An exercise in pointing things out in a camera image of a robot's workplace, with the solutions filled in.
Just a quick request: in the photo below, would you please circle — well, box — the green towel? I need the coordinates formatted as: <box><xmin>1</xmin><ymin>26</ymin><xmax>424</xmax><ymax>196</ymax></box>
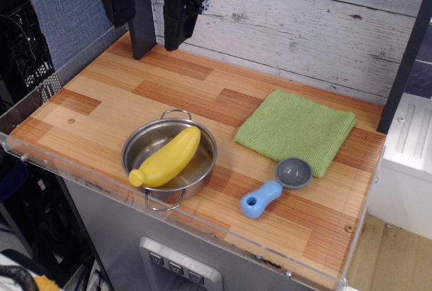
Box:
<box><xmin>234</xmin><ymin>90</ymin><xmax>356</xmax><ymax>178</ymax></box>

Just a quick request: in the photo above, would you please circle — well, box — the blue fabric board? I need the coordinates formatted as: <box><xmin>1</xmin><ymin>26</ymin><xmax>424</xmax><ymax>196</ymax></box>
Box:
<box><xmin>31</xmin><ymin>0</ymin><xmax>124</xmax><ymax>70</ymax></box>

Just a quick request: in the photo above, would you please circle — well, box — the black crate rack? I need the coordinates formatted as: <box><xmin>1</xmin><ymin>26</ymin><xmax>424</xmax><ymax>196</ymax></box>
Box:
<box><xmin>1</xmin><ymin>0</ymin><xmax>54</xmax><ymax>102</ymax></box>

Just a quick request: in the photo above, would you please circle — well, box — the yellow plastic squash toy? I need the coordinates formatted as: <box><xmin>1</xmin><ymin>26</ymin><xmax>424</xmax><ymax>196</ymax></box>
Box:
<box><xmin>128</xmin><ymin>126</ymin><xmax>201</xmax><ymax>188</ymax></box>

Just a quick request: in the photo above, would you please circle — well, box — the clear acrylic table guard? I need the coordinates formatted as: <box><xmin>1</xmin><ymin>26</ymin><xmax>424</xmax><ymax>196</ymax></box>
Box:
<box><xmin>1</xmin><ymin>70</ymin><xmax>384</xmax><ymax>290</ymax></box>

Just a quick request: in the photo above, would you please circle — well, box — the blue grey measuring scoop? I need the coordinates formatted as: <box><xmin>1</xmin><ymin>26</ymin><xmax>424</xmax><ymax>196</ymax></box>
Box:
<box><xmin>240</xmin><ymin>157</ymin><xmax>313</xmax><ymax>219</ymax></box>

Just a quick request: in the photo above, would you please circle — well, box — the silver button control panel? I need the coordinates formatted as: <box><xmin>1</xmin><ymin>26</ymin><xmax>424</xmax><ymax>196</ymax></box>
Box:
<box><xmin>139</xmin><ymin>236</ymin><xmax>223</xmax><ymax>290</ymax></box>

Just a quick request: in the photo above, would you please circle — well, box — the white ribbed side unit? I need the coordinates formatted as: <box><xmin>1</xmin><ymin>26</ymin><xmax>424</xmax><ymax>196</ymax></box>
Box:
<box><xmin>367</xmin><ymin>93</ymin><xmax>431</xmax><ymax>239</ymax></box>

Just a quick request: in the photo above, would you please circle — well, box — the yellow black cloth object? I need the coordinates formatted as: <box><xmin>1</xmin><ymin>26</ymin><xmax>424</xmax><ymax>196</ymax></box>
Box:
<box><xmin>1</xmin><ymin>265</ymin><xmax>61</xmax><ymax>291</ymax></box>

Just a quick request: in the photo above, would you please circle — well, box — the steel pot with handles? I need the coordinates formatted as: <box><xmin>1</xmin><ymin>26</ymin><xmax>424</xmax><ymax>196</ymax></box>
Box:
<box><xmin>121</xmin><ymin>109</ymin><xmax>217</xmax><ymax>211</ymax></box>

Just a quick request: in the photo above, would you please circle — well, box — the dark grey vertical post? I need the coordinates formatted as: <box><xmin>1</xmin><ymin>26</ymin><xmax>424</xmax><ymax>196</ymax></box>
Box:
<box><xmin>377</xmin><ymin>0</ymin><xmax>431</xmax><ymax>134</ymax></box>

